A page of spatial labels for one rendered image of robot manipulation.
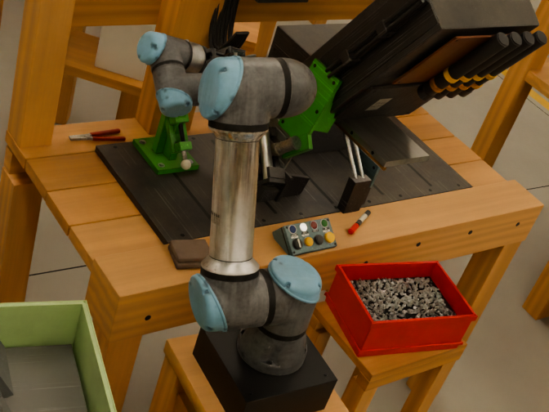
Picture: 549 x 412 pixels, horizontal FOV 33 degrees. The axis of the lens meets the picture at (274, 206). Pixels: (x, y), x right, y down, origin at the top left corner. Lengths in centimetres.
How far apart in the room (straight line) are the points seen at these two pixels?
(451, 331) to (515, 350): 156
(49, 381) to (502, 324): 247
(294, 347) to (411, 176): 106
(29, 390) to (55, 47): 88
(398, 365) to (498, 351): 159
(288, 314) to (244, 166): 32
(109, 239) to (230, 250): 56
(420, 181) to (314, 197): 41
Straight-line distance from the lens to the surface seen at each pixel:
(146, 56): 213
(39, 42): 238
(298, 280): 186
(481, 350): 386
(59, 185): 243
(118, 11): 254
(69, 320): 201
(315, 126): 246
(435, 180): 292
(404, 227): 264
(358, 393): 236
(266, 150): 252
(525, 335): 406
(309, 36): 268
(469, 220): 280
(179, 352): 209
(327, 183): 269
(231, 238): 178
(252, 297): 182
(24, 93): 246
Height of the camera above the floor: 231
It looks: 34 degrees down
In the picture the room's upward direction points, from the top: 19 degrees clockwise
